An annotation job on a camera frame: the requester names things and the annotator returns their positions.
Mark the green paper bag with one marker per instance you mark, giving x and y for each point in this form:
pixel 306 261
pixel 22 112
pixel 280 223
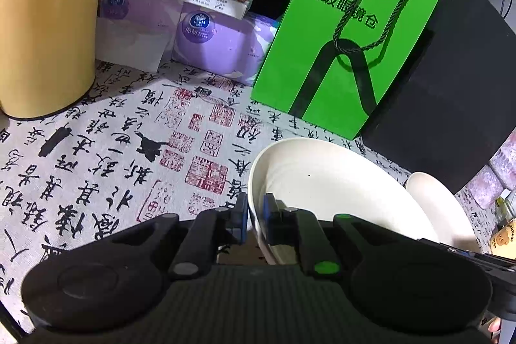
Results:
pixel 332 61

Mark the calligraphy print tablecloth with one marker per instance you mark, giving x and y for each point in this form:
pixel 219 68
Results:
pixel 137 145

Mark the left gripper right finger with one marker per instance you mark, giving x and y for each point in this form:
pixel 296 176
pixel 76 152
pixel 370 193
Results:
pixel 300 229

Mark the black paper bag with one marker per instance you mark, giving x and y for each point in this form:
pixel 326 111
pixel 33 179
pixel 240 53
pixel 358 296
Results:
pixel 453 103

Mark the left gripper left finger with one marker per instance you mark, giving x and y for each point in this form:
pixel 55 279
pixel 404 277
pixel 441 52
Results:
pixel 210 230

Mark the cream plate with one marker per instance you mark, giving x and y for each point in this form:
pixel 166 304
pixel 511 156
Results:
pixel 327 179
pixel 443 210

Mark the person's hand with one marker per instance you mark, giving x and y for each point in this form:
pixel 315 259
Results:
pixel 494 325

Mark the purple tissue pack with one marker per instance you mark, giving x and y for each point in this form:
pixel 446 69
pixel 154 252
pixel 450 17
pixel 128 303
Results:
pixel 143 34

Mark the purple textured vase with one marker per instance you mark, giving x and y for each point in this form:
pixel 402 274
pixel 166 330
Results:
pixel 497 177

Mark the yellow mug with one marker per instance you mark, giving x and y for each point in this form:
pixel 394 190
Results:
pixel 503 242

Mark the yellow thermos jug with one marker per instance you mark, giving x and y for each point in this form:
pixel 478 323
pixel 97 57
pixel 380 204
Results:
pixel 47 55

